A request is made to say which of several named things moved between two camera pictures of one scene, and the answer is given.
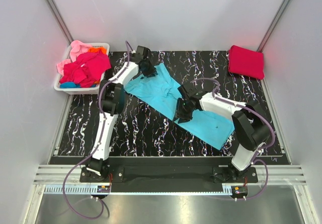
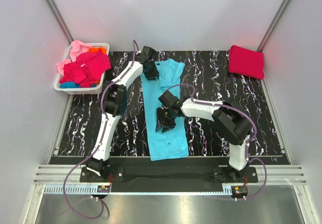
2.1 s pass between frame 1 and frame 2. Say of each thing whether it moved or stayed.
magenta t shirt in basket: stayed
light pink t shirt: stayed
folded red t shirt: stayed
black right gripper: moved
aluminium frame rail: stayed
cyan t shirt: moved
